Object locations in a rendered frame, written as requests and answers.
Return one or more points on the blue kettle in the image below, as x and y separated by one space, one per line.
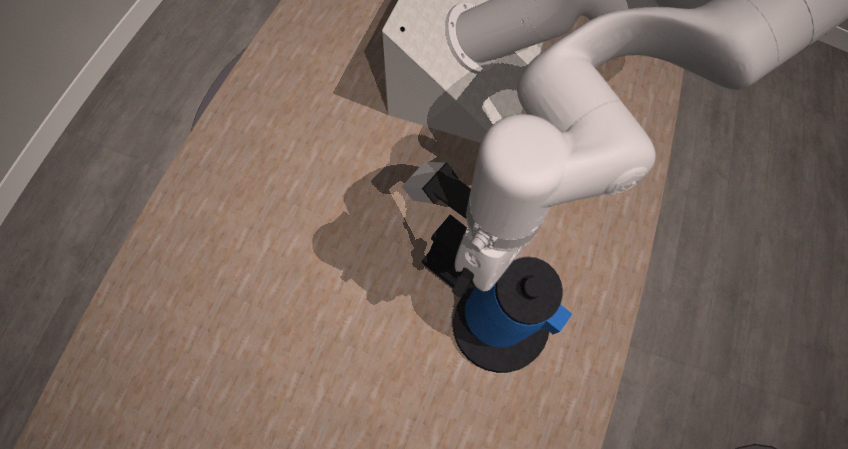
515 307

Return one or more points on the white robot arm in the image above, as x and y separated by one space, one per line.
578 140

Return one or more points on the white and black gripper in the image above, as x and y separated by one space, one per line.
486 267

